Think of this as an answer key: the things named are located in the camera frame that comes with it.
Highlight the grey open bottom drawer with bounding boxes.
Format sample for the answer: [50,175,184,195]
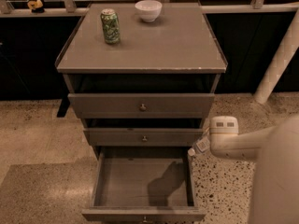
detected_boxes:
[82,147,206,224]

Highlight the grey middle drawer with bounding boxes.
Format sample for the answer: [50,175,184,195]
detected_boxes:
[83,128,203,147]

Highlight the yellow toy on ledge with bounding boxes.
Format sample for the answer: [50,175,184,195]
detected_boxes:
[27,0,44,13]

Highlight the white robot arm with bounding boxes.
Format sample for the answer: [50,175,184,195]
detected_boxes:
[209,115,299,224]

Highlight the grey top drawer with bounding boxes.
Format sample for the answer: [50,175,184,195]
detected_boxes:
[68,93,214,119]

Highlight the white ceramic bowl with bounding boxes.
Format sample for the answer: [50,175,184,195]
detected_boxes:
[135,0,163,22]

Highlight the grey wooden drawer cabinet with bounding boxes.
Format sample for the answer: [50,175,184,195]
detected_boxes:
[54,1,228,161]

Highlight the green soda can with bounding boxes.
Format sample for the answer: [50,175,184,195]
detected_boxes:
[100,8,121,44]

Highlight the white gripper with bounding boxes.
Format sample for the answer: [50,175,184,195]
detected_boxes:
[203,116,239,141]

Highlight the white diagonal pillar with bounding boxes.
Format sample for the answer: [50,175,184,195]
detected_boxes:
[253,9,299,104]

